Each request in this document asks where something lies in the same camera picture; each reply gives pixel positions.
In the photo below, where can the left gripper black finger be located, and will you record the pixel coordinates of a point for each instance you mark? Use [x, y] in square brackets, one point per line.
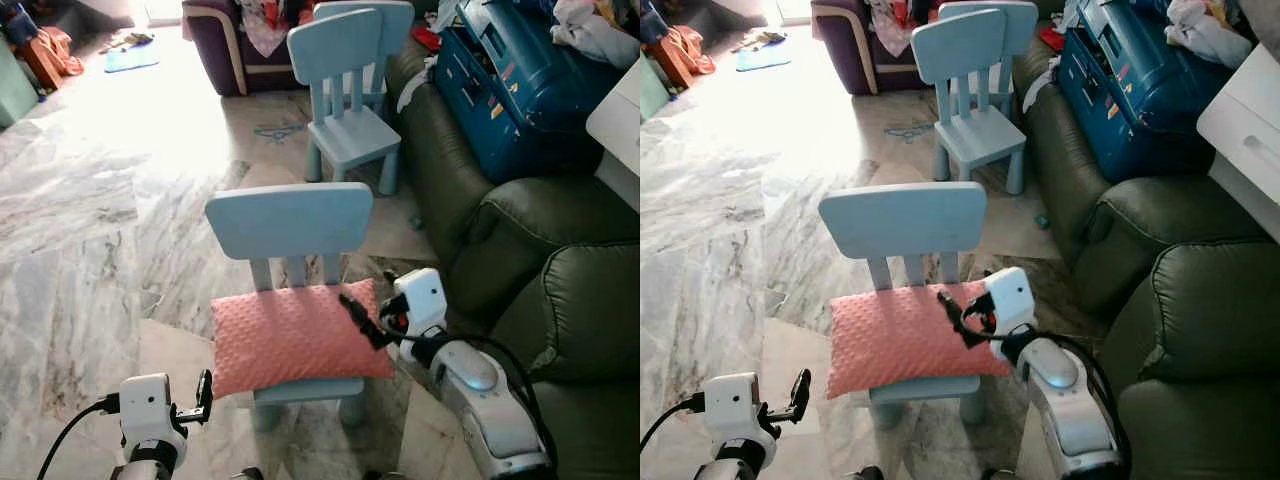
[205, 395]
[801, 395]

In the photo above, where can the light blue floor mat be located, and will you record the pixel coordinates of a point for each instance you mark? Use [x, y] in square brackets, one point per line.
[130, 60]
[763, 60]

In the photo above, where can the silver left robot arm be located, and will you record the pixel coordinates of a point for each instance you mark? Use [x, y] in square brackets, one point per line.
[150, 465]
[735, 465]

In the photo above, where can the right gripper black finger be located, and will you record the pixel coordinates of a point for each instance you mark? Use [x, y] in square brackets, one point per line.
[375, 335]
[358, 312]
[953, 308]
[968, 333]

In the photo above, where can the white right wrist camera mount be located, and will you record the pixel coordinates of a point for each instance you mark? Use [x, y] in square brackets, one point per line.
[1012, 293]
[422, 295]

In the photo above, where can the blue hard-shell suitcase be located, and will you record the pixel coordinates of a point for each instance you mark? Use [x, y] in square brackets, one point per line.
[1120, 90]
[500, 90]

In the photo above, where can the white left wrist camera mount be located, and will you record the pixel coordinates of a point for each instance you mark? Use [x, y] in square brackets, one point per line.
[730, 403]
[145, 405]

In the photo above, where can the green leather loveseat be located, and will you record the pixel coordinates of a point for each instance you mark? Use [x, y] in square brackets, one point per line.
[520, 215]
[1150, 220]

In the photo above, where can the white pinkish cloth bundle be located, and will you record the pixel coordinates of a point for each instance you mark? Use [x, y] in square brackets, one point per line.
[590, 35]
[1205, 35]

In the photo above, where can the light blue child chair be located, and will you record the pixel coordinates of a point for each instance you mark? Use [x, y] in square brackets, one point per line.
[395, 25]
[958, 50]
[1020, 25]
[335, 50]
[900, 220]
[290, 220]

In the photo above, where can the orange bag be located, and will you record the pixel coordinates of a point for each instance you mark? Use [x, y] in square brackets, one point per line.
[685, 55]
[50, 55]

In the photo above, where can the red cloth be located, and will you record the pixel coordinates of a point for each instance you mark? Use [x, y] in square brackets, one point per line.
[1050, 38]
[425, 38]

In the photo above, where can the pink white clothes pile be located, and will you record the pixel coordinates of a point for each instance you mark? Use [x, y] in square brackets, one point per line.
[895, 25]
[270, 25]

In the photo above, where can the purple armchair with beige trim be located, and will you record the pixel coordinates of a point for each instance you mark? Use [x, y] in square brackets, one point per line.
[840, 55]
[212, 55]

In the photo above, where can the pink dotted minky pillow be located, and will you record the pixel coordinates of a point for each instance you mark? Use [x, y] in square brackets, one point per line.
[290, 340]
[900, 340]

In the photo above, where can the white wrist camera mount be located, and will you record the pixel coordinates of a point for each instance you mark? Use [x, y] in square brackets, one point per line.
[1012, 293]
[730, 403]
[145, 405]
[422, 295]

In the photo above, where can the silver left robot leg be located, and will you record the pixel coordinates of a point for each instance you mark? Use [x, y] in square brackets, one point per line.
[867, 473]
[248, 474]

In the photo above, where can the pale green bin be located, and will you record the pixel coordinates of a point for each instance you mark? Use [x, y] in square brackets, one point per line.
[652, 92]
[15, 90]

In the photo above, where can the white hanging cloth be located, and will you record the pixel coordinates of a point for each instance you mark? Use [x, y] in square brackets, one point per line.
[1040, 82]
[415, 82]

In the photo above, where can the white printer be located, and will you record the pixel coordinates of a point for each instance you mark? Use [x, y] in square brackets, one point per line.
[620, 120]
[1245, 130]

